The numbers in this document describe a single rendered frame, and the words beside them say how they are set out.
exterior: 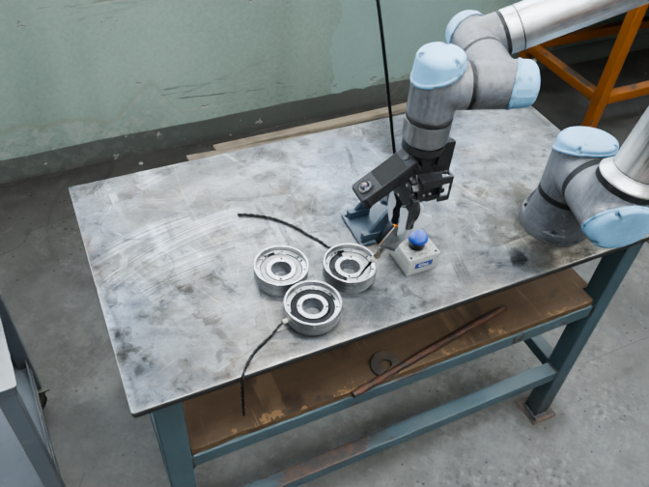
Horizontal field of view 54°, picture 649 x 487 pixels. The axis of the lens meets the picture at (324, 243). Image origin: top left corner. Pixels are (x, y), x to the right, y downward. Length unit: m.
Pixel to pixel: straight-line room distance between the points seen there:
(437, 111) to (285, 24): 1.87
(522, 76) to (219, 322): 0.66
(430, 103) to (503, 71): 0.12
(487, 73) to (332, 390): 0.74
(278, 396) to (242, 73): 1.75
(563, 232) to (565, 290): 0.32
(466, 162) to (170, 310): 0.80
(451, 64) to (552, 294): 0.88
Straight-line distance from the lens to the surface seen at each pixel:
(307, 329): 1.14
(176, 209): 1.41
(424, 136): 1.02
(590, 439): 2.18
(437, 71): 0.96
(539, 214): 1.43
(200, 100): 2.85
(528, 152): 1.69
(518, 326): 1.60
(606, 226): 1.25
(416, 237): 1.26
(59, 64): 2.65
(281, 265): 1.26
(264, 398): 1.39
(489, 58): 1.04
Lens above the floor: 1.73
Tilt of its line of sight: 45 degrees down
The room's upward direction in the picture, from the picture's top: 5 degrees clockwise
